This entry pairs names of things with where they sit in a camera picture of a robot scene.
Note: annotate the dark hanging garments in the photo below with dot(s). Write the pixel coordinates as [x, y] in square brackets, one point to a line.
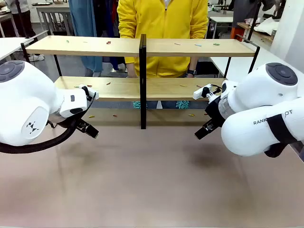
[104, 16]

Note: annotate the person's left hand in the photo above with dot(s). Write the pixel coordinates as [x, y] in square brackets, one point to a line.
[190, 76]

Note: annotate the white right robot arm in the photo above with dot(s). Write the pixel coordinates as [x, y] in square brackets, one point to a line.
[261, 95]

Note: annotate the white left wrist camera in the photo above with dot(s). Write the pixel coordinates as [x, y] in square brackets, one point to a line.
[94, 94]

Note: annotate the grey background table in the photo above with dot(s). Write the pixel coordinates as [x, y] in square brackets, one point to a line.
[52, 8]

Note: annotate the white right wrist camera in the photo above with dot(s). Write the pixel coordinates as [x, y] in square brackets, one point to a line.
[198, 93]

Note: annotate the bystander in dark trousers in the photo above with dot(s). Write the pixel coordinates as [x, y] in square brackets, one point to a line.
[23, 21]

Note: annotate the person in blue clothing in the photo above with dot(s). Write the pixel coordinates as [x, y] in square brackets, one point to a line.
[83, 19]

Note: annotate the yellow sleeved left forearm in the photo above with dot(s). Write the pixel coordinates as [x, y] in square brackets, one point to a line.
[199, 31]

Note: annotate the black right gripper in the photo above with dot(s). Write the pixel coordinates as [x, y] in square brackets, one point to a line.
[215, 109]

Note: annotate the white side table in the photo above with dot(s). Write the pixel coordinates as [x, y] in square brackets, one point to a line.
[12, 46]

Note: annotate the yellow sleeved right forearm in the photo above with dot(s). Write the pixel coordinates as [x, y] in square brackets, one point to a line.
[129, 65]

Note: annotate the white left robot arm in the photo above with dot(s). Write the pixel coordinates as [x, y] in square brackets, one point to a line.
[28, 95]

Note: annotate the small white background desk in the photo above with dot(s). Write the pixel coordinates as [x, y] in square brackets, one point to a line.
[221, 20]

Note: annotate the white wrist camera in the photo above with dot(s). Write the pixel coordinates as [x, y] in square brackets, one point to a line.
[94, 94]
[198, 93]

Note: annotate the person in yellow hoodie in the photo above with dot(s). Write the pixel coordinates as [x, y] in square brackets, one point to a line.
[161, 23]

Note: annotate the wooden shelf unit black frame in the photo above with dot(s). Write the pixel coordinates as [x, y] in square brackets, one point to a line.
[143, 71]

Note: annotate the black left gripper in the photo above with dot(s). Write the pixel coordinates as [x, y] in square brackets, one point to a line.
[80, 124]

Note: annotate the black wrist watch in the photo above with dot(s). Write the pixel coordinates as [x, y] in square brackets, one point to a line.
[192, 72]

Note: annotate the orange box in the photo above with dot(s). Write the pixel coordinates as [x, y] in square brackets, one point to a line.
[235, 33]

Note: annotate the white bag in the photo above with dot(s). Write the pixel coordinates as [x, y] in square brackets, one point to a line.
[267, 25]

